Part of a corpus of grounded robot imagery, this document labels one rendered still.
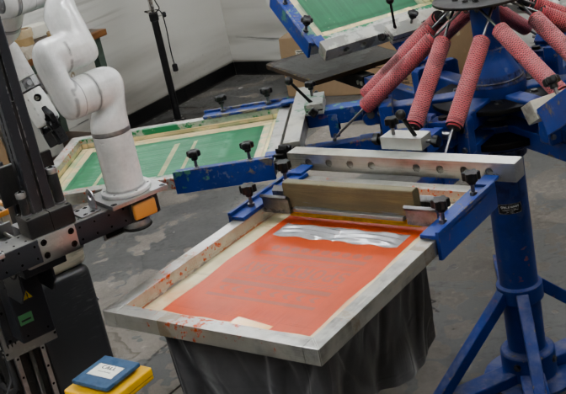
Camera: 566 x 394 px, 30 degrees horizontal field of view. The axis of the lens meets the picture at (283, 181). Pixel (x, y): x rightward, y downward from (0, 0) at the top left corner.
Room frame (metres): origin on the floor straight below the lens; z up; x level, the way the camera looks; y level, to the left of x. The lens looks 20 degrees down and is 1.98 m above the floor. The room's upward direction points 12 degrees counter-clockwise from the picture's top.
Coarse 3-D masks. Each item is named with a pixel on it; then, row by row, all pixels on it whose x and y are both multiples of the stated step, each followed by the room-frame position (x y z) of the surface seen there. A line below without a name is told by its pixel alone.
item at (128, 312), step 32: (448, 192) 2.41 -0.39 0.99; (256, 224) 2.52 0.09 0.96; (192, 256) 2.33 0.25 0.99; (416, 256) 2.08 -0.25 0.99; (160, 288) 2.23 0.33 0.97; (384, 288) 1.96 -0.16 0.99; (128, 320) 2.09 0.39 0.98; (160, 320) 2.03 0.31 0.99; (192, 320) 2.00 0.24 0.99; (352, 320) 1.86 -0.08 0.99; (256, 352) 1.87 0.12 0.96; (288, 352) 1.81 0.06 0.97; (320, 352) 1.77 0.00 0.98
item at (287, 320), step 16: (352, 224) 2.41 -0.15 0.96; (368, 224) 2.39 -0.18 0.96; (384, 224) 2.37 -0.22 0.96; (384, 256) 2.19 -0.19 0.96; (368, 272) 2.12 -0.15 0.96; (352, 288) 2.06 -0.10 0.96; (256, 304) 2.08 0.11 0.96; (320, 304) 2.02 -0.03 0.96; (336, 304) 2.00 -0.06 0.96; (256, 320) 2.01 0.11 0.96; (272, 320) 1.99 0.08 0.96; (288, 320) 1.98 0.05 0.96; (304, 320) 1.96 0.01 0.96; (320, 320) 1.95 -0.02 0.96
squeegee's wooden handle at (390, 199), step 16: (288, 192) 2.51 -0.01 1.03; (304, 192) 2.48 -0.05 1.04; (320, 192) 2.45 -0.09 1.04; (336, 192) 2.42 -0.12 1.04; (352, 192) 2.39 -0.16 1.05; (368, 192) 2.36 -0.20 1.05; (384, 192) 2.33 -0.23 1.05; (400, 192) 2.30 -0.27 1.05; (416, 192) 2.30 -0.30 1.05; (320, 208) 2.46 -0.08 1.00; (336, 208) 2.43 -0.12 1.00; (352, 208) 2.40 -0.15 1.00; (368, 208) 2.37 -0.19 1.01; (384, 208) 2.34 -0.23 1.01; (400, 208) 2.31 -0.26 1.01
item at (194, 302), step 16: (304, 224) 2.47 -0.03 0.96; (320, 224) 2.45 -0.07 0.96; (336, 224) 2.43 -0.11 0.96; (256, 240) 2.43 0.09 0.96; (272, 240) 2.41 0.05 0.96; (288, 240) 2.39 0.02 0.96; (304, 240) 2.37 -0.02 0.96; (320, 240) 2.35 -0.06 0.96; (240, 256) 2.36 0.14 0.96; (224, 272) 2.28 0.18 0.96; (192, 288) 2.23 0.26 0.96; (208, 288) 2.21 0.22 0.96; (176, 304) 2.16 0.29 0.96; (192, 304) 2.15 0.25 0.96; (208, 304) 2.13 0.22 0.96; (224, 304) 2.11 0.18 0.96; (240, 304) 2.10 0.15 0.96; (224, 320) 2.04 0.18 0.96
